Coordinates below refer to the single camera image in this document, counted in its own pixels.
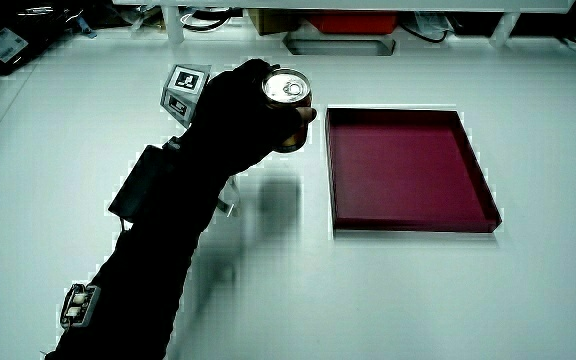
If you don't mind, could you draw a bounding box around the person's left hand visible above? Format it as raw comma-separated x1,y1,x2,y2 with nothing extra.
159,58,318,177

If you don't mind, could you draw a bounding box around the red bull can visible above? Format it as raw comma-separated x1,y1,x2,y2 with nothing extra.
261,67,314,154

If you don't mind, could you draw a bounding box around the black box on forearm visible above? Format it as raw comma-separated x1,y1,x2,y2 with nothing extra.
107,143,179,224

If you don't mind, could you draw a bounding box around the person's left forearm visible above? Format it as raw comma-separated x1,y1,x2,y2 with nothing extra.
43,142,237,360

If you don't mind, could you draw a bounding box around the white desk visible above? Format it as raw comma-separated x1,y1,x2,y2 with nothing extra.
0,25,576,360

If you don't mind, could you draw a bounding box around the brown cardboard box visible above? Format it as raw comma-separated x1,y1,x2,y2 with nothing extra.
246,8,303,37

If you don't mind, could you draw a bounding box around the red plastic box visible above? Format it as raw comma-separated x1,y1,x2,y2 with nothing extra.
306,11,399,36

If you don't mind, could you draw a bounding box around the white shelf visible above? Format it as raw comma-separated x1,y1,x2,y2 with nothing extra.
111,0,576,50

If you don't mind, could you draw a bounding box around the dark red tray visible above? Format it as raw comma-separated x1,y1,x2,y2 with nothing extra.
324,106,503,234

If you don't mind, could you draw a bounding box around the black bag with white label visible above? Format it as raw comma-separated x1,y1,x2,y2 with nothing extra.
0,4,89,77

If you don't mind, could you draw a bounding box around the grey connector with white buttons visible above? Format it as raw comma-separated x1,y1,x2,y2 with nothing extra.
59,282,102,330

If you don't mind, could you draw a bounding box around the black cable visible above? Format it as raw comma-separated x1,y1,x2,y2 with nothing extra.
179,9,234,33
398,17,450,44

